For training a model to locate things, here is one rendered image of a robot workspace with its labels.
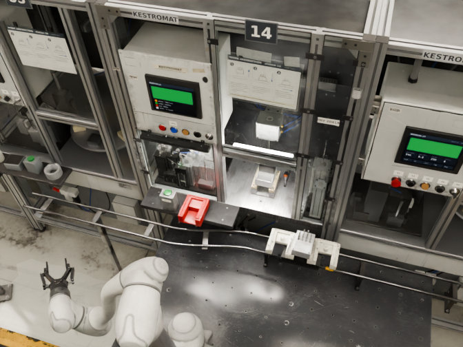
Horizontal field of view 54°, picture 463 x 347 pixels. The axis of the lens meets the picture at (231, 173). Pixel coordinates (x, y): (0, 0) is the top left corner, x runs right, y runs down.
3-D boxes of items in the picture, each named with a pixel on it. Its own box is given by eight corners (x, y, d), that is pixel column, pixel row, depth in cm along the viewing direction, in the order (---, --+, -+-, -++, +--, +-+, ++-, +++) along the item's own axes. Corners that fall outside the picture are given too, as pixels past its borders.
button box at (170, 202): (162, 208, 253) (158, 195, 244) (167, 197, 258) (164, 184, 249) (175, 211, 252) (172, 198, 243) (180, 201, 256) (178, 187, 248)
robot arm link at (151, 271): (120, 259, 171) (112, 292, 162) (151, 243, 162) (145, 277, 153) (147, 273, 178) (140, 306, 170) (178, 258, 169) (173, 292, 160)
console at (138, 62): (135, 132, 228) (114, 53, 193) (158, 97, 245) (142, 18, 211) (215, 149, 218) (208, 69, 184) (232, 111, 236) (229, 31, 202)
